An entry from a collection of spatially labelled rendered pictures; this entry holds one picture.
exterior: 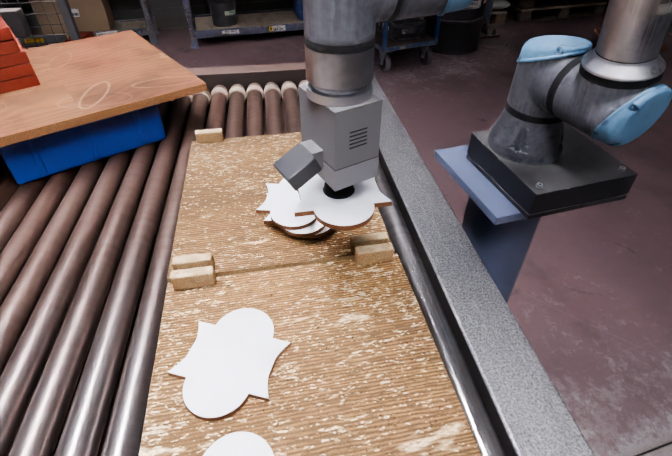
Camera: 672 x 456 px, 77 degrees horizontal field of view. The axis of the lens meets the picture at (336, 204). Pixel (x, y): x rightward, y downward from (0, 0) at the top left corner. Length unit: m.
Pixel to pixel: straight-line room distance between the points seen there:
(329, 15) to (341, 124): 0.11
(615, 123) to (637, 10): 0.16
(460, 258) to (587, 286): 1.46
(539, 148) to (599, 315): 1.21
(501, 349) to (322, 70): 0.42
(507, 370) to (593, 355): 1.31
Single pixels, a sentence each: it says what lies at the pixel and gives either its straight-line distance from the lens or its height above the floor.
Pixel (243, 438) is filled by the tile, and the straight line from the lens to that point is 0.52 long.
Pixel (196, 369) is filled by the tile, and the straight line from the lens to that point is 0.57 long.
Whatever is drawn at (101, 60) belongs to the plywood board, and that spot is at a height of 1.04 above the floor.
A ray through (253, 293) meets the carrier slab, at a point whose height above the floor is 0.94.
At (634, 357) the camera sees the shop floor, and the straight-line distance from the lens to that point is 1.99.
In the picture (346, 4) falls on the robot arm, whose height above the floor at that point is 1.31.
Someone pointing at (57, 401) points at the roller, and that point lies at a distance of 0.65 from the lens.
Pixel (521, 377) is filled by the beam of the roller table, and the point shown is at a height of 0.91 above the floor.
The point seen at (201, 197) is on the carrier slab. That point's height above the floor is 0.94.
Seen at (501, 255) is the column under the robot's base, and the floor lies 0.68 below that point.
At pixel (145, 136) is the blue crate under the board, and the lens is 1.04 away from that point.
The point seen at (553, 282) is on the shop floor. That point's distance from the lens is 2.10.
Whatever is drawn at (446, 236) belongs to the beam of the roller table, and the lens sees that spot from 0.76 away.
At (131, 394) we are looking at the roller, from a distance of 0.61.
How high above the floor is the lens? 1.41
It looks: 38 degrees down
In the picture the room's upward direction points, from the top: straight up
